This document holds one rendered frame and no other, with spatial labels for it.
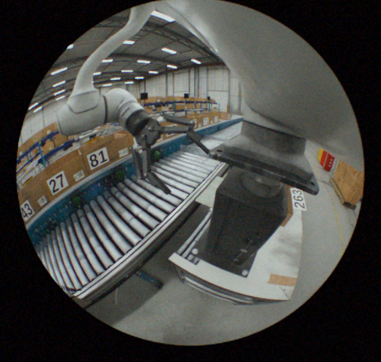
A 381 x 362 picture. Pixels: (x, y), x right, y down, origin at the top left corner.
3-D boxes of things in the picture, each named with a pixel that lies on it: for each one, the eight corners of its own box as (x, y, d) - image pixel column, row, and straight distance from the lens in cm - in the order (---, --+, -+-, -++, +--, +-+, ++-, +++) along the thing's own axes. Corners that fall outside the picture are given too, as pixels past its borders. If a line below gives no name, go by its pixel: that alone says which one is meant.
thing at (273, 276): (286, 301, 68) (290, 300, 66) (169, 261, 56) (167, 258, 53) (294, 182, 128) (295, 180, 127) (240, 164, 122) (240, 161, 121)
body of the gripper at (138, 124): (120, 129, 37) (138, 150, 31) (141, 105, 36) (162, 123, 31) (134, 136, 43) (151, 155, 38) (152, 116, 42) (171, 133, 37)
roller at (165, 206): (173, 218, 70) (172, 213, 66) (123, 184, 104) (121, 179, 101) (179, 213, 72) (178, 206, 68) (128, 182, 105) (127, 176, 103)
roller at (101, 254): (112, 274, 65) (107, 271, 61) (78, 215, 100) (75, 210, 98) (119, 268, 64) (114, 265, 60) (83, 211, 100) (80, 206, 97)
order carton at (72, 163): (51, 203, 100) (39, 181, 95) (51, 185, 127) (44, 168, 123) (89, 176, 95) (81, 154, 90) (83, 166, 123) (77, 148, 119)
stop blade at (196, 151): (220, 163, 119) (221, 154, 115) (180, 152, 139) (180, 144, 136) (220, 163, 119) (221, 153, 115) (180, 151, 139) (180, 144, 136)
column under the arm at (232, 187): (263, 231, 67) (294, 173, 48) (245, 278, 55) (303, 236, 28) (217, 213, 66) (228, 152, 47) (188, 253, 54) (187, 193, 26)
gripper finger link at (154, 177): (149, 171, 32) (147, 174, 32) (168, 192, 30) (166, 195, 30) (154, 172, 34) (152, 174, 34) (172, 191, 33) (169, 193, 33)
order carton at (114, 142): (89, 176, 95) (81, 154, 90) (83, 166, 123) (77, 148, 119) (131, 155, 106) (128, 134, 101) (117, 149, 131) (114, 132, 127)
